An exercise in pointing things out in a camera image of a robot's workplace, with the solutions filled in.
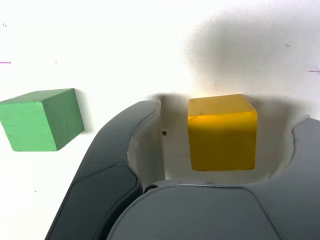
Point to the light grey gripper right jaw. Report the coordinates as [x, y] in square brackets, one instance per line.
[200, 215]

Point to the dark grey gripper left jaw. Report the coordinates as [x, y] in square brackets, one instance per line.
[110, 155]

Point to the yellow cube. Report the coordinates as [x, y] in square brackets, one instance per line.
[222, 140]

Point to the green cube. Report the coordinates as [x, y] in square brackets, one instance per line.
[32, 125]

